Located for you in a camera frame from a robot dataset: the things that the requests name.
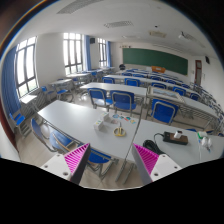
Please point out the white charger plug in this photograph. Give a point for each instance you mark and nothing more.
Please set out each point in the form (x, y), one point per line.
(178, 134)

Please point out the grey right front desk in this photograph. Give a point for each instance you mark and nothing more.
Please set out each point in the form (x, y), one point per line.
(184, 155)

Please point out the colourful cards on desk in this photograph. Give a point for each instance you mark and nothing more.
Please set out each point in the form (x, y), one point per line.
(125, 118)

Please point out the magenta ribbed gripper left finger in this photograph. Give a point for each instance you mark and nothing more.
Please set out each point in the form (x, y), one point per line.
(71, 165)

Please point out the long grey front desk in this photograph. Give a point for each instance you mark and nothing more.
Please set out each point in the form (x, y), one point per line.
(77, 122)

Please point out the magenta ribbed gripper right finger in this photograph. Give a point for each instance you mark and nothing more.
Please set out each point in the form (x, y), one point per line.
(152, 166)

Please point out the blue chair right of centre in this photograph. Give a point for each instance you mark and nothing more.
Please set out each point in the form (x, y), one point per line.
(163, 111)

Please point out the grey second row desk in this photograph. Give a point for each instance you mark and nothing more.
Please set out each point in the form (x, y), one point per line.
(138, 91)

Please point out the blue curtain left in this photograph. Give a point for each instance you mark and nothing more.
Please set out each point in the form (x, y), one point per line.
(9, 93)

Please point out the small white box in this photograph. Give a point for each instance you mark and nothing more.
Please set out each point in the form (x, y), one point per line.
(98, 125)

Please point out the blue chair left second row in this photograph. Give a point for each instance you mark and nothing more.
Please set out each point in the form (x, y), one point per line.
(99, 98)

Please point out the blue chair far left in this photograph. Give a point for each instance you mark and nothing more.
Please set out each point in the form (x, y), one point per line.
(20, 123)

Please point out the green chalkboard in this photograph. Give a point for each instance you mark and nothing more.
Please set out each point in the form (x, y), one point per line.
(146, 57)

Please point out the white box with print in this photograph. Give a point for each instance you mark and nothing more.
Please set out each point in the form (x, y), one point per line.
(104, 116)

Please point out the black power strip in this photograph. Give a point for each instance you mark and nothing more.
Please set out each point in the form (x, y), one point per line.
(171, 138)

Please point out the large left window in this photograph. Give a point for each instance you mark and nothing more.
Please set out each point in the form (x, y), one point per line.
(25, 71)

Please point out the middle double window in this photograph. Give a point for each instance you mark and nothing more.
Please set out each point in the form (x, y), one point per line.
(72, 52)

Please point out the blue chair behind desk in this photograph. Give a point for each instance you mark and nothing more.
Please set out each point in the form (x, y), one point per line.
(123, 100)

